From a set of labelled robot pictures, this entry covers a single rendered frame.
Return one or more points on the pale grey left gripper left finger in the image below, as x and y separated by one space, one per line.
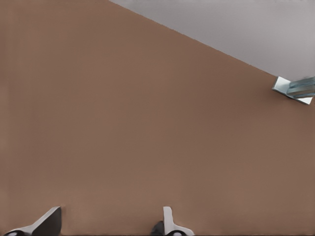
46 222

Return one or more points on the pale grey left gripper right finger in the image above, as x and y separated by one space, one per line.
168 221

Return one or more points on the silver frame post with foot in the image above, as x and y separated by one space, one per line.
296 89

